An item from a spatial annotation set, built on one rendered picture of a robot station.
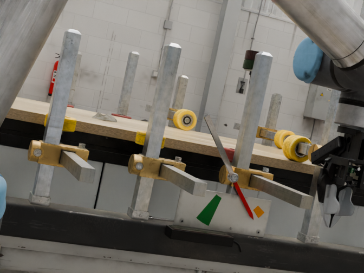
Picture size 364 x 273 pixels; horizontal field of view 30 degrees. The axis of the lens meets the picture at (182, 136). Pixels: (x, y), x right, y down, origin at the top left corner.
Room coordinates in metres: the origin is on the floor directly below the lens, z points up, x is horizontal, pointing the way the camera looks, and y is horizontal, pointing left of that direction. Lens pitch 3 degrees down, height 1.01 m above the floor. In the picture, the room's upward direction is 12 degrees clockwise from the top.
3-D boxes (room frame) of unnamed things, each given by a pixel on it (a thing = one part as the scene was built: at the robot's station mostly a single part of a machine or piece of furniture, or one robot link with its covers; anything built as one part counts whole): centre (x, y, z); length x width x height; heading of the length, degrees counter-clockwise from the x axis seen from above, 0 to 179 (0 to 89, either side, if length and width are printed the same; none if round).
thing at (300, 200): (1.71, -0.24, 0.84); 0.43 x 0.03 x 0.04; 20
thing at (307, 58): (1.34, -0.25, 1.14); 0.12 x 0.12 x 0.09; 30
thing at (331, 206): (1.40, -0.33, 0.86); 0.06 x 0.03 x 0.09; 22
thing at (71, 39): (1.61, 0.30, 0.88); 0.03 x 0.03 x 0.48; 20
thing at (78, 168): (1.58, 0.25, 0.82); 0.43 x 0.03 x 0.04; 20
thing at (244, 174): (1.79, -0.19, 0.85); 0.13 x 0.06 x 0.05; 110
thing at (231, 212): (1.75, -0.15, 0.75); 0.26 x 0.01 x 0.10; 110
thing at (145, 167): (1.70, 0.05, 0.83); 0.13 x 0.06 x 0.05; 110
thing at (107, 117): (2.13, 0.25, 0.91); 0.09 x 0.07 x 0.02; 128
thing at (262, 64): (1.78, -0.17, 0.94); 0.03 x 0.03 x 0.48; 20
